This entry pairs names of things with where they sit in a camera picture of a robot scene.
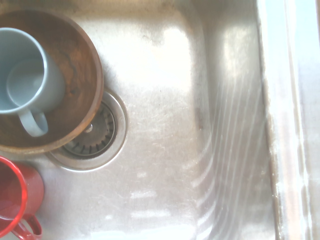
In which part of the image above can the brown wooden bowl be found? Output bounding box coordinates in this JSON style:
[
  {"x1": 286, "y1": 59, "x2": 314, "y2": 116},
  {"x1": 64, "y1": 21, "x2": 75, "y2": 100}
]
[{"x1": 0, "y1": 9, "x2": 105, "y2": 154}]

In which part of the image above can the metal sink drain strainer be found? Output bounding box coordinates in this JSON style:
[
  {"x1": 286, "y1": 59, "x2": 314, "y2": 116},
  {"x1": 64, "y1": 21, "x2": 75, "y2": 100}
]
[{"x1": 46, "y1": 87, "x2": 129, "y2": 173}]

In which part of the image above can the stainless steel double sink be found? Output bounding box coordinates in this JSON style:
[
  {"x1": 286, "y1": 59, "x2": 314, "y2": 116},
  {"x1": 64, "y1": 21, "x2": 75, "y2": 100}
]
[{"x1": 0, "y1": 0, "x2": 320, "y2": 240}]

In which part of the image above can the grey-blue ceramic mug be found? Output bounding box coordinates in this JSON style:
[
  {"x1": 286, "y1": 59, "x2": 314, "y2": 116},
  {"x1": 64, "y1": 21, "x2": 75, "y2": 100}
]
[{"x1": 0, "y1": 27, "x2": 67, "y2": 138}]

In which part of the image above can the red plastic cup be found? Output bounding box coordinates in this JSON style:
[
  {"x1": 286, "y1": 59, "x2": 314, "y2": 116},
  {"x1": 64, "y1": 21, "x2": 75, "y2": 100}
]
[{"x1": 0, "y1": 156, "x2": 46, "y2": 240}]

